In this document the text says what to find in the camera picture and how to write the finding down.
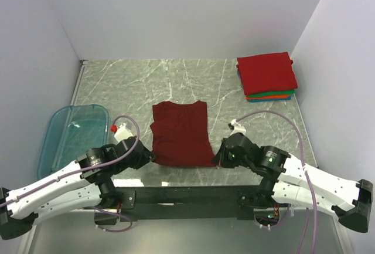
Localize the dark red t shirt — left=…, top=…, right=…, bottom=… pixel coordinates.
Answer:
left=150, top=100, right=214, bottom=168

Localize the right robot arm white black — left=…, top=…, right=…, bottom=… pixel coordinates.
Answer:
left=213, top=133, right=373, bottom=233

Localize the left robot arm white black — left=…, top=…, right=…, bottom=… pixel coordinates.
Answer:
left=1, top=137, right=155, bottom=240

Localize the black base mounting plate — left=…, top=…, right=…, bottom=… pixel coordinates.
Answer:
left=93, top=185, right=291, bottom=226

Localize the folded orange t shirt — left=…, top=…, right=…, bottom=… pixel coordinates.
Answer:
left=245, top=94, right=292, bottom=102

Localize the teal transparent plastic bin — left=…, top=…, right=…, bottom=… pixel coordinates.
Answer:
left=36, top=104, right=109, bottom=180

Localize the folded green t shirt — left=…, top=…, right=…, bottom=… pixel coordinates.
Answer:
left=247, top=89, right=295, bottom=99

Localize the folded red t shirt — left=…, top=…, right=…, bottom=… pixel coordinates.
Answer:
left=237, top=52, right=298, bottom=96

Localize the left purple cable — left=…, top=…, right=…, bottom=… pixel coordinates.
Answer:
left=0, top=114, right=141, bottom=233

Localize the purple cable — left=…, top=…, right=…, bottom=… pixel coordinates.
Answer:
left=234, top=110, right=319, bottom=254
left=0, top=114, right=141, bottom=233

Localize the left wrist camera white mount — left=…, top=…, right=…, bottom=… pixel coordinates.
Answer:
left=110, top=123, right=134, bottom=143

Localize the aluminium rail frame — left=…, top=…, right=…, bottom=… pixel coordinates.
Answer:
left=17, top=59, right=352, bottom=254

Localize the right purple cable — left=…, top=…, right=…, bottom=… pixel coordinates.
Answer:
left=234, top=110, right=319, bottom=254

